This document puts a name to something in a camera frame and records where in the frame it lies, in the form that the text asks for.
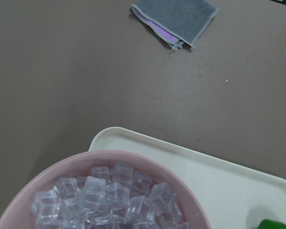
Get green lime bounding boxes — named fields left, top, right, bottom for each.
left=257, top=219, right=286, bottom=229

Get grey folded cloth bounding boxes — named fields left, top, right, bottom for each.
left=131, top=0, right=218, bottom=50

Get cream serving tray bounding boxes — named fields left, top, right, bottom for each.
left=89, top=127, right=286, bottom=229

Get pink bowl of ice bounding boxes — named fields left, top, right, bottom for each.
left=0, top=151, right=210, bottom=229

